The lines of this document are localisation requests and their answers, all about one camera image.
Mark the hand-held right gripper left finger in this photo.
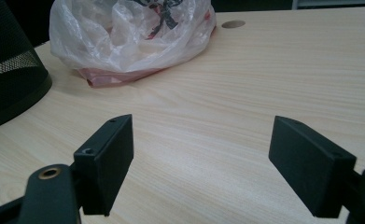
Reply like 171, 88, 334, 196
73, 113, 134, 217

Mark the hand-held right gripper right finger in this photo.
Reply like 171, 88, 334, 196
268, 115, 358, 219

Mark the black mesh trash bin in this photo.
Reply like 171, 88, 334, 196
0, 0, 53, 133

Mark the bin with clear plastic liner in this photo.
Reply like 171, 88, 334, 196
49, 0, 218, 89

